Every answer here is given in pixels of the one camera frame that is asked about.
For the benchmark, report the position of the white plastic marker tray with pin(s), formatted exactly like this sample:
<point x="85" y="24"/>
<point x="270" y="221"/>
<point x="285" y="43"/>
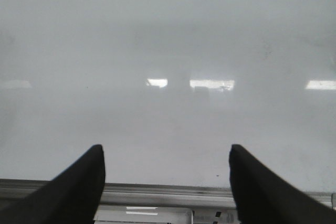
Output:
<point x="137" y="214"/>

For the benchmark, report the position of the grey aluminium whiteboard frame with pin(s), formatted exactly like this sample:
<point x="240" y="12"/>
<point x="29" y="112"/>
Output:
<point x="136" y="194"/>

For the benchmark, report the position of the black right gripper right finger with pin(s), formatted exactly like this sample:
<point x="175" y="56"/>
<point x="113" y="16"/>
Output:
<point x="261" y="196"/>

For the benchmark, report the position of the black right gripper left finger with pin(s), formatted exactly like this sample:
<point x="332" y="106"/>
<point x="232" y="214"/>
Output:
<point x="71" y="197"/>

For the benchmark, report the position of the white whiteboard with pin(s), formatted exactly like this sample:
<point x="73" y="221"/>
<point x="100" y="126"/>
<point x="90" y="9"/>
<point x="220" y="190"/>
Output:
<point x="167" y="86"/>

